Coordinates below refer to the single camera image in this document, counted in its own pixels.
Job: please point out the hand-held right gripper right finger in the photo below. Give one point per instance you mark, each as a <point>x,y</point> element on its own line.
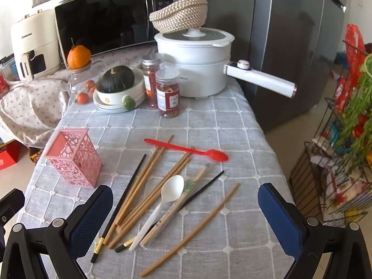
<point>279,221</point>

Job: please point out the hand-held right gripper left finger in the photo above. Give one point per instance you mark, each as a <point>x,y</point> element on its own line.
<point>93,218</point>

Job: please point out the black chopstick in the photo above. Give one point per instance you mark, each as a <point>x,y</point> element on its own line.
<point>125,197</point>
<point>209,181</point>

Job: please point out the pink perforated utensil holder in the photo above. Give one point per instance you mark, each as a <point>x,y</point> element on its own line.
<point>75,162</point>

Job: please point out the green patterned wooden chopstick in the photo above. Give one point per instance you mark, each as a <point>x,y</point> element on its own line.
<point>174,209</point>
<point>200,174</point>

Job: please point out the white plastic spoon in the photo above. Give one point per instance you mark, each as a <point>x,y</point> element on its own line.
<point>173,187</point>

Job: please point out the red plastic spoon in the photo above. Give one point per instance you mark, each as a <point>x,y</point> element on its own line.
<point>215,154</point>

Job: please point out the red box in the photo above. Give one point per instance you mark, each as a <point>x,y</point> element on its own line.
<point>8,157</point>

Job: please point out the white small-flower tablecloth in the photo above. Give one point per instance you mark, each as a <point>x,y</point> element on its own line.
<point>32,101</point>

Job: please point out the small tangerine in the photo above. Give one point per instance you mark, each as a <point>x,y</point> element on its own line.
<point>89,83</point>
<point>93,89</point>
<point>82,98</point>

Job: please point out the clear plastic container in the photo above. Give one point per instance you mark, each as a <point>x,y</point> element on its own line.
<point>8,68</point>

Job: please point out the glass teapot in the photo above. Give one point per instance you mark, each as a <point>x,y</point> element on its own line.
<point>74,81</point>

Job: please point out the dark green kabocha squash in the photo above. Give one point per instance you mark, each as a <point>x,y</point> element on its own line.
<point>116,80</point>

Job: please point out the clear jar of red chilies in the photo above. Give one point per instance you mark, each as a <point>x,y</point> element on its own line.
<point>168,96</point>
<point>149,78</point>

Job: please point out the green leafy vegetables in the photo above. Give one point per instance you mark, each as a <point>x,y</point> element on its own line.
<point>360,98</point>

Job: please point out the large orange with stem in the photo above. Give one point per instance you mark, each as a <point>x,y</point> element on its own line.
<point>78,56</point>

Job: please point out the cream air fryer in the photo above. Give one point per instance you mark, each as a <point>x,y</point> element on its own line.
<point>32,35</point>

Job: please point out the white electric pot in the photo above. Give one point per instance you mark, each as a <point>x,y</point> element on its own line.
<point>197,72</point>

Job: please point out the grey refrigerator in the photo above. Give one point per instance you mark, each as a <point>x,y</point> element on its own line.
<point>290,49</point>

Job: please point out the red plastic bag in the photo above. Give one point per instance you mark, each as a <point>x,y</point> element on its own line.
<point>353,43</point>

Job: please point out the black microwave oven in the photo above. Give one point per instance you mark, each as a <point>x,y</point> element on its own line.
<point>110,20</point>

